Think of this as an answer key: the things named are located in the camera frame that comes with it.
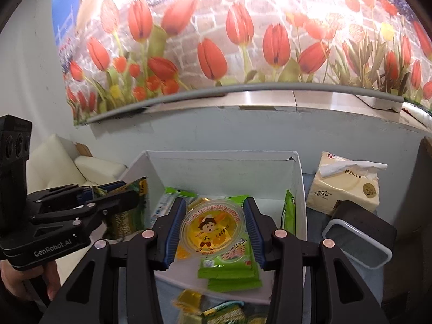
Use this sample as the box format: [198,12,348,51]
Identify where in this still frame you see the green cracker snack bag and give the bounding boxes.
[149,187,197,228]

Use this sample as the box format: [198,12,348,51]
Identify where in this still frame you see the cardboard piece on sofa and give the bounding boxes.
[75,143,92,157]

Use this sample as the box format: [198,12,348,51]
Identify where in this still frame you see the black white-rimmed container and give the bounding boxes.
[322,200,397,270]

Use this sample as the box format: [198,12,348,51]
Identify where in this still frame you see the tissue pack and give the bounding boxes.
[306,151,388,216]

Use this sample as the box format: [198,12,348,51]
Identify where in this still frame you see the yellow jelly cup with lid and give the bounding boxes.
[179,197,246,258]

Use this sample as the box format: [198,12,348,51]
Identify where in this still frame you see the white storage box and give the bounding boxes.
[118,150,309,306]

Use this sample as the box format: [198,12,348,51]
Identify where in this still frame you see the tulip landscape poster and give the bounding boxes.
[52,0,431,126]

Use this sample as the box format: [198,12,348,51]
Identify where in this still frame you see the green seaweed snack bag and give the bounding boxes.
[198,197,262,293]
[281,190,296,235]
[201,301,248,324]

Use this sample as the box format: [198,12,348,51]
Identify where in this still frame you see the cream leather sofa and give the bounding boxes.
[26,134,126,193]

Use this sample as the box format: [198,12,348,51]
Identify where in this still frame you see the small green snack packet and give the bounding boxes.
[103,176,148,241]

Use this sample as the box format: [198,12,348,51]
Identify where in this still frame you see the person's left hand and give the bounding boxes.
[1,260,61,300]

